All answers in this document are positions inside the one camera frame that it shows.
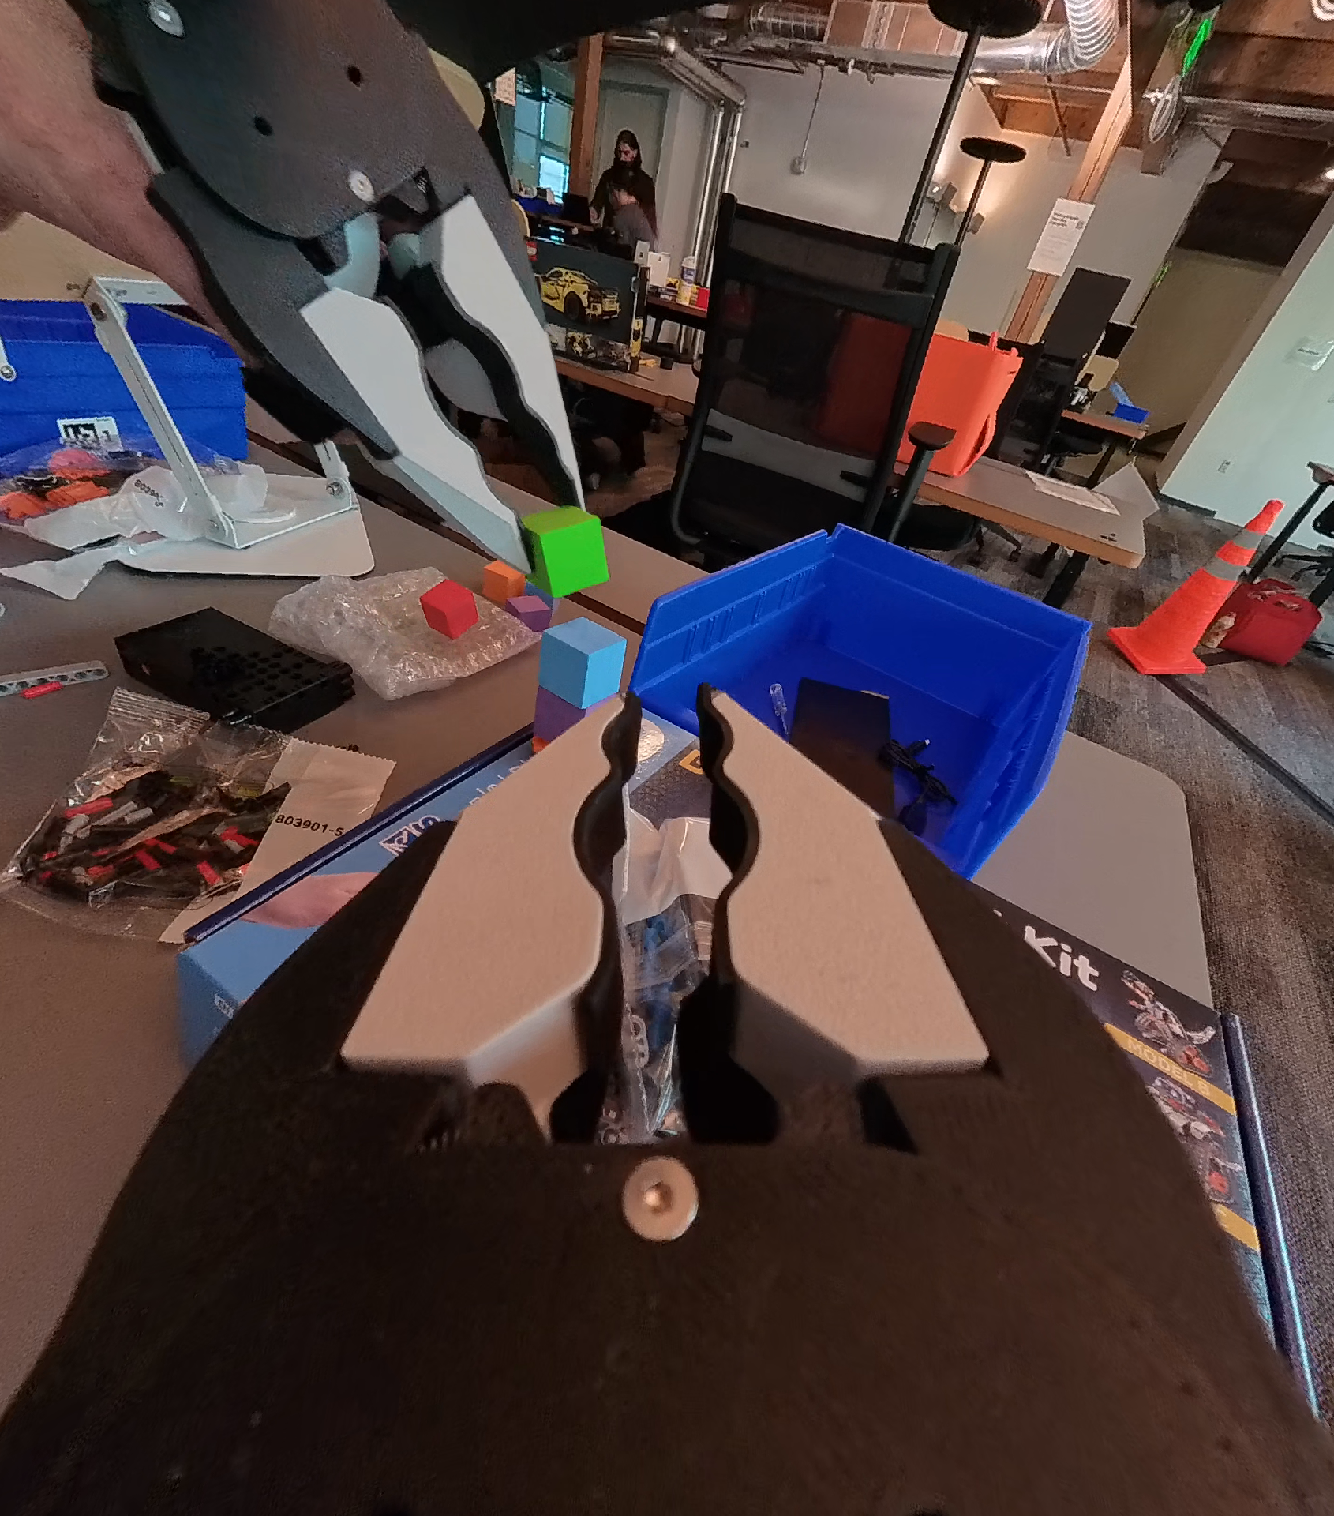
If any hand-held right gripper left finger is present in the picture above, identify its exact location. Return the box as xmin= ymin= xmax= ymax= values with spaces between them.
xmin=341 ymin=693 xmax=646 ymax=1143

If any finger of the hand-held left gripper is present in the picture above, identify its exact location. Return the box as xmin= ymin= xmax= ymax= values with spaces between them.
xmin=297 ymin=218 xmax=536 ymax=569
xmin=404 ymin=193 xmax=589 ymax=513

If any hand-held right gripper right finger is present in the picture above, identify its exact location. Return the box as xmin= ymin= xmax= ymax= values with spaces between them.
xmin=676 ymin=684 xmax=992 ymax=1143

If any green wooden cube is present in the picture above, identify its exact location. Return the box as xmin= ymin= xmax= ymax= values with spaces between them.
xmin=520 ymin=507 xmax=611 ymax=597

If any blue plastic storage bin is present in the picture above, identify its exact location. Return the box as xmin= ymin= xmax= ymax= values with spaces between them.
xmin=629 ymin=524 xmax=1096 ymax=884

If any long wooden desk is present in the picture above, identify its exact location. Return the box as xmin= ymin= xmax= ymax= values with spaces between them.
xmin=554 ymin=349 xmax=704 ymax=417

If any person's left hand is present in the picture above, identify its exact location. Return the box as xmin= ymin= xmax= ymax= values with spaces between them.
xmin=0 ymin=0 xmax=255 ymax=360

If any yellow car picture box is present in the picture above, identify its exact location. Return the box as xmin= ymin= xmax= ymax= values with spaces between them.
xmin=532 ymin=240 xmax=643 ymax=357

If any clear bag with white flap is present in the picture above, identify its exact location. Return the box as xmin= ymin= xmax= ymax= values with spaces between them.
xmin=602 ymin=816 xmax=741 ymax=1145

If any dark blue cardboard kit box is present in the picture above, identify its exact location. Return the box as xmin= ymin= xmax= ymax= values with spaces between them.
xmin=176 ymin=711 xmax=1320 ymax=1412

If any flat black rectangular panel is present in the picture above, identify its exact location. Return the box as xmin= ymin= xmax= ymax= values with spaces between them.
xmin=791 ymin=678 xmax=897 ymax=820

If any clear bubble wrap sheet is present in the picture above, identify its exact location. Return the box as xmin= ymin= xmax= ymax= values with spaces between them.
xmin=267 ymin=565 xmax=545 ymax=701

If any black office chair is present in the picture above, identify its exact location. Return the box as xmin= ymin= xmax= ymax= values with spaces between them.
xmin=667 ymin=194 xmax=1025 ymax=570

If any black perforated plastic block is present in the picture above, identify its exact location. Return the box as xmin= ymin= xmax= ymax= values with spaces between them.
xmin=114 ymin=606 xmax=356 ymax=734

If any clear bag of orange gears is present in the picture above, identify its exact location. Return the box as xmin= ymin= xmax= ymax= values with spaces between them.
xmin=0 ymin=444 xmax=267 ymax=553

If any blue bin with printed tag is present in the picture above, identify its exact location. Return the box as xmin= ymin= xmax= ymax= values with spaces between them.
xmin=0 ymin=289 xmax=255 ymax=488

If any orange fabric item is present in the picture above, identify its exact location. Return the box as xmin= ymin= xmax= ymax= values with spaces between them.
xmin=839 ymin=317 xmax=1025 ymax=479

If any orange traffic cone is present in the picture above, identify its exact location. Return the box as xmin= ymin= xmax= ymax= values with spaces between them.
xmin=1107 ymin=499 xmax=1287 ymax=678

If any light wooden side table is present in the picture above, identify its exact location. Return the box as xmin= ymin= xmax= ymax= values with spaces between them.
xmin=897 ymin=455 xmax=1148 ymax=606

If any black floor lamp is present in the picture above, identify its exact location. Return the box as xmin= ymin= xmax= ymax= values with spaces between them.
xmin=951 ymin=136 xmax=1028 ymax=251
xmin=902 ymin=0 xmax=1042 ymax=245

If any red bag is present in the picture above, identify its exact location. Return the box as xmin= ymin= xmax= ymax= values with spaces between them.
xmin=1218 ymin=580 xmax=1323 ymax=668

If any white paper notice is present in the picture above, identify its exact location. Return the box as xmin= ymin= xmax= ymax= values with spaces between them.
xmin=1028 ymin=199 xmax=1096 ymax=276

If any black cable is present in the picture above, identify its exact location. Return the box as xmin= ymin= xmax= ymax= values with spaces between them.
xmin=880 ymin=736 xmax=963 ymax=820

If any grey desk with cable flap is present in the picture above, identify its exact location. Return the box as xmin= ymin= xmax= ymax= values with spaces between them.
xmin=247 ymin=403 xmax=728 ymax=630

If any silver ventilation duct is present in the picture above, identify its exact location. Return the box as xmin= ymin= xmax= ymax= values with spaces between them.
xmin=981 ymin=0 xmax=1120 ymax=79

